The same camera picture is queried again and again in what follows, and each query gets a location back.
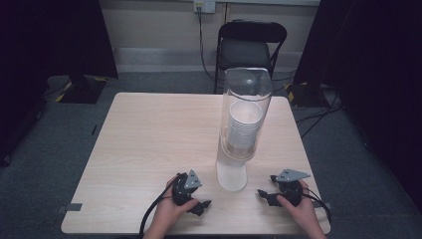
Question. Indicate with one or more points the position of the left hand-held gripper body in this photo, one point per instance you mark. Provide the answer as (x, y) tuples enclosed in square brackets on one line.
[(181, 194)]

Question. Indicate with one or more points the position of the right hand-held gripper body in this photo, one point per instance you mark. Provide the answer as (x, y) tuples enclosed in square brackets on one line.
[(291, 191)]

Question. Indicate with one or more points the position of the clear plastic cup dispenser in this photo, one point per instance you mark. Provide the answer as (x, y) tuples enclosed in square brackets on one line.
[(232, 172)]

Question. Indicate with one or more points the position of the stack of white paper cups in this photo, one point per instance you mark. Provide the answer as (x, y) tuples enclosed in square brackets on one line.
[(244, 127)]

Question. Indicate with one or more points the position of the person's left hand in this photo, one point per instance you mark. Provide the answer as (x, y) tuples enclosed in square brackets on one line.
[(166, 215)]

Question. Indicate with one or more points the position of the person's right hand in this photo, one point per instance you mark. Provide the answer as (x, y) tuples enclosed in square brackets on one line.
[(305, 215)]

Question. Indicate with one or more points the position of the black stand base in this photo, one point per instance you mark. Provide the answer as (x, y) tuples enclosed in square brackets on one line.
[(307, 94), (83, 90)]

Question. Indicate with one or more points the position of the grey tape strip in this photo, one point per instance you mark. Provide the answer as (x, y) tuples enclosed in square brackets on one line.
[(69, 207)]

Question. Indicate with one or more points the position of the black folding chair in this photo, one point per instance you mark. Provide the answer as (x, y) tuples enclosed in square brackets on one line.
[(245, 53)]

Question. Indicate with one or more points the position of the black curtain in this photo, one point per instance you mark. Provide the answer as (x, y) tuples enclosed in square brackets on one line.
[(371, 66), (49, 40)]

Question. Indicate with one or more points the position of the white wall outlet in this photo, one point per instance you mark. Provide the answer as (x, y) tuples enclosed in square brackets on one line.
[(204, 5)]

